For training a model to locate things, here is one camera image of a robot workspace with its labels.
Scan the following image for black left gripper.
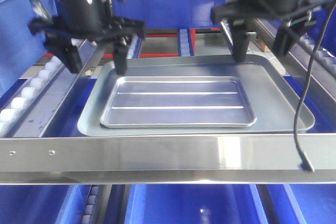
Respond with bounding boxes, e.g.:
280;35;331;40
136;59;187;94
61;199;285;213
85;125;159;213
28;16;146;75

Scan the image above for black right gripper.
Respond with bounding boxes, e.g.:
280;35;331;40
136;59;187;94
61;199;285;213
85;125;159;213
211;0;334;62

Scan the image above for silver metal tray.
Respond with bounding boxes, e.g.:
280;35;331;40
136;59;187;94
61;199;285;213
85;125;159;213
100;76;257;129

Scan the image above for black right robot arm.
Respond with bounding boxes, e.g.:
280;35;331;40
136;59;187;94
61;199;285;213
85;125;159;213
211;0;335;62

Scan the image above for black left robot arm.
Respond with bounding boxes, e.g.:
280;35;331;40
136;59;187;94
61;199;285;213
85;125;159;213
28;0;146;76

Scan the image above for large grey tray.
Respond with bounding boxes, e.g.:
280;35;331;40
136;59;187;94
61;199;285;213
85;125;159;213
78;55;299;136

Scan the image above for steel shelf front bar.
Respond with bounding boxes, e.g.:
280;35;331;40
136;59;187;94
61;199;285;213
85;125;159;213
1;134;335;185

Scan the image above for red metal frame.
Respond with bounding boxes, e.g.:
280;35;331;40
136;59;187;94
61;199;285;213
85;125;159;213
39;27;221;59

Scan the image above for black hanging cable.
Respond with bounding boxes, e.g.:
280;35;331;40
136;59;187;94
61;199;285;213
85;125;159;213
292;0;336;174

